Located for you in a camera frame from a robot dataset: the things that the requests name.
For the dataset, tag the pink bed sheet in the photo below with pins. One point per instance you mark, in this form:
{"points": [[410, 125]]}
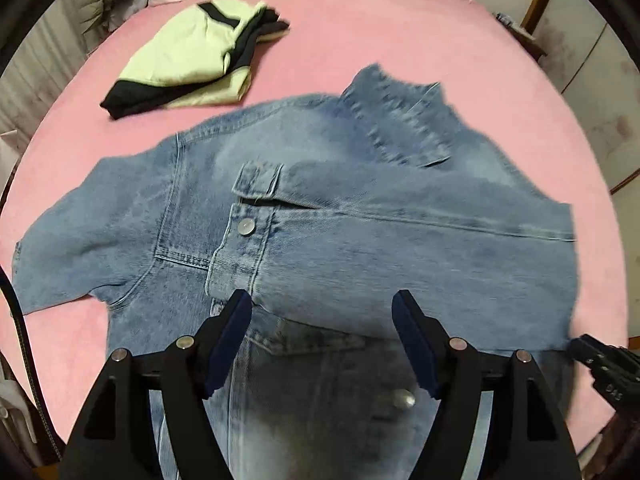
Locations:
{"points": [[492, 86]]}

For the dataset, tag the blue denim jacket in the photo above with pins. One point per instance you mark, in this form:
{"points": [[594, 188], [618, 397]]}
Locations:
{"points": [[321, 208]]}

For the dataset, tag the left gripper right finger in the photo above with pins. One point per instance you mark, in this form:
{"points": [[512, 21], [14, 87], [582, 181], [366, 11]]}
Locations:
{"points": [[527, 436]]}

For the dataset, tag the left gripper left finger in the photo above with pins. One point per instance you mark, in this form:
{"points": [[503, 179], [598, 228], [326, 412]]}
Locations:
{"points": [[113, 436]]}

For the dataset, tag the dark wooden nightstand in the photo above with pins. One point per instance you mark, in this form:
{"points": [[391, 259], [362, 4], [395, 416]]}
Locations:
{"points": [[526, 40]]}

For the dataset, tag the green and black folded garment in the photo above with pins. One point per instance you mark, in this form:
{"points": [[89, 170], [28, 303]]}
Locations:
{"points": [[200, 57]]}

